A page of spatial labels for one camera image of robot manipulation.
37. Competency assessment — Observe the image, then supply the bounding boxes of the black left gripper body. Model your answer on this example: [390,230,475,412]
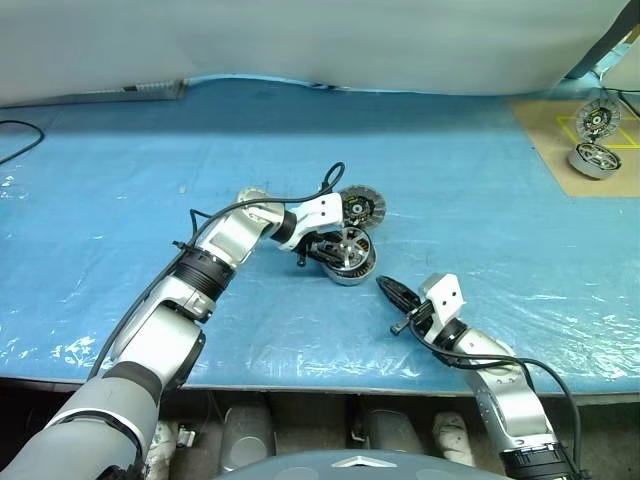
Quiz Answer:
[296,232,331,268]

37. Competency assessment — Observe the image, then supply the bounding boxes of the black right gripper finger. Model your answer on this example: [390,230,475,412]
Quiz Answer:
[376,275,424,308]
[375,277,414,317]

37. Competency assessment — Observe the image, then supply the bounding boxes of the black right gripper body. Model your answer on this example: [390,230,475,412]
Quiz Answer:
[390,295,437,345]

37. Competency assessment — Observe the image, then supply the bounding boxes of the black-rimmed silver spoked rotor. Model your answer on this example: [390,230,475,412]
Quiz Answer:
[575,142,624,174]
[325,226,375,275]

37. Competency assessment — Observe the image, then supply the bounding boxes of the grey motor housing copper windings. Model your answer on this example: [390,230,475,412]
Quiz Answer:
[319,234,379,288]
[567,141,625,180]

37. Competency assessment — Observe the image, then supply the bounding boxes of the silver round motor cover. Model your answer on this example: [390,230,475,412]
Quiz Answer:
[575,98,624,141]
[341,183,389,231]

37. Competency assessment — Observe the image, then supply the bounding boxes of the blue plastic table cover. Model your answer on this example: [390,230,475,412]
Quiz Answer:
[0,72,640,399]

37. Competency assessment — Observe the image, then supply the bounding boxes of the grey rounded robot foot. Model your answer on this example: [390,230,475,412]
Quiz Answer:
[357,407,416,454]
[222,404,276,474]

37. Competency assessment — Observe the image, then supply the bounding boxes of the white shoe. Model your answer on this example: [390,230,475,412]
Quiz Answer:
[147,419,177,480]
[432,410,476,464]

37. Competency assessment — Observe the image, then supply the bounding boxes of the grey robot torso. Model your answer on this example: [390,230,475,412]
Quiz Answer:
[212,442,511,480]

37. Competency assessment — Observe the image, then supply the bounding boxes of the brown cardboard mat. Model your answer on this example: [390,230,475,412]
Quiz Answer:
[507,92,640,199]

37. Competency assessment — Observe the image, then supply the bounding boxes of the white backdrop sheet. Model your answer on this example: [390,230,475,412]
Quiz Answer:
[0,0,640,109]

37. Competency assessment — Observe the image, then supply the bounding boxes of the grey power strip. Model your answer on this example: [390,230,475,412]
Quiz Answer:
[87,79,189,104]

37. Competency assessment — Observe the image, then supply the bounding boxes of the thick black stand leg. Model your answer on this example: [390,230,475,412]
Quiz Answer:
[563,0,632,81]

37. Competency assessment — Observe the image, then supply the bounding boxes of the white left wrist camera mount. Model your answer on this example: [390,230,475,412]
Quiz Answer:
[273,192,347,252]

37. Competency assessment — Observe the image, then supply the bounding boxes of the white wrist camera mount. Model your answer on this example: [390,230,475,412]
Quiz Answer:
[273,192,347,252]
[417,272,469,327]

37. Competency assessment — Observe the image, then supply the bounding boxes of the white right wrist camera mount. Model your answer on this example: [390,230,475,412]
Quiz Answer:
[417,272,469,327]

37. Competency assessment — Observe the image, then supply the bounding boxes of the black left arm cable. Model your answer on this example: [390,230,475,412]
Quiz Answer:
[87,160,347,381]

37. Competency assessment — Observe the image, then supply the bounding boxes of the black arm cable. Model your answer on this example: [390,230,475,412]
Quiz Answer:
[432,344,587,476]
[87,160,347,381]

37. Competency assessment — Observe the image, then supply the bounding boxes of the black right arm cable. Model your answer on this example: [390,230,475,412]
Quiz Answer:
[432,344,587,476]

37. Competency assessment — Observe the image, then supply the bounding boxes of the thin black loose cable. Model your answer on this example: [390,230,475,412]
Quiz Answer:
[0,119,45,166]

